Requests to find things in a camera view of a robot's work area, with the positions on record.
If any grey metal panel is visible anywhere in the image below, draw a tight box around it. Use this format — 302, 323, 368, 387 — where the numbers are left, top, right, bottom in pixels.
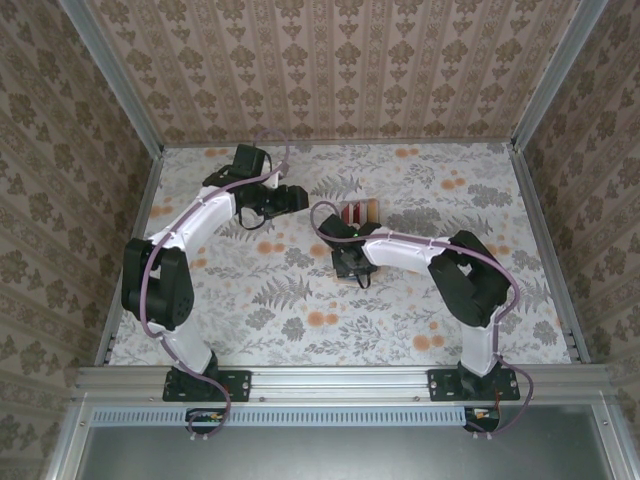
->
74, 423, 611, 480

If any small connector board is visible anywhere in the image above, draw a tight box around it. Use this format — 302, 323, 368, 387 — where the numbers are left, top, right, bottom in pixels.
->
463, 407, 501, 431
185, 407, 226, 431

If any thin black left gripper cable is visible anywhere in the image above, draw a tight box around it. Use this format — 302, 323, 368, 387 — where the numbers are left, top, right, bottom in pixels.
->
237, 207, 277, 232

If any thin aluminium table end rail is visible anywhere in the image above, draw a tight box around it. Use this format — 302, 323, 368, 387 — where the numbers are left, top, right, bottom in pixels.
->
162, 141, 516, 150

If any aluminium table side rail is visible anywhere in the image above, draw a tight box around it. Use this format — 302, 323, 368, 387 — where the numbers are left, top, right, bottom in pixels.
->
514, 142, 591, 364
94, 147, 166, 366

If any long aluminium base rail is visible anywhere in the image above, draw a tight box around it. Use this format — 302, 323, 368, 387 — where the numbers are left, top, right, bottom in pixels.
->
73, 364, 615, 401

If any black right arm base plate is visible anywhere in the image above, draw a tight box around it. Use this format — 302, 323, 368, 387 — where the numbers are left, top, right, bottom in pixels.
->
428, 368, 521, 403

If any white slotted cable duct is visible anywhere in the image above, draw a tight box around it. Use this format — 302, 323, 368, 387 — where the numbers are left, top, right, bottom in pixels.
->
92, 405, 504, 427

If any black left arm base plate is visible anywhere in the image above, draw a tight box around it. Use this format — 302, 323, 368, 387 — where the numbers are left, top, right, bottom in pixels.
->
162, 368, 253, 403

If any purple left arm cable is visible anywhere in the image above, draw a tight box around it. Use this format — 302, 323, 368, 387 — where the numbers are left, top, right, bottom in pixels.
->
141, 128, 296, 444

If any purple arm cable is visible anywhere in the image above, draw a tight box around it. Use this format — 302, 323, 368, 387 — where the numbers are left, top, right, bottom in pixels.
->
141, 128, 296, 444
309, 200, 534, 441

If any aluminium corner post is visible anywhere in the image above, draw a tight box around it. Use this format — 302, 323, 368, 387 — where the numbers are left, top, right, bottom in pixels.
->
512, 0, 601, 151
62, 0, 166, 156

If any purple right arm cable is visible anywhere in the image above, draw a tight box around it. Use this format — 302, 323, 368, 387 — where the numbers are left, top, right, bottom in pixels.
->
309, 200, 534, 441

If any aluminium lower frame bar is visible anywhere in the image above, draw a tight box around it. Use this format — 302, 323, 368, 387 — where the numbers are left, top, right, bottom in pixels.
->
43, 399, 94, 480
599, 399, 636, 480

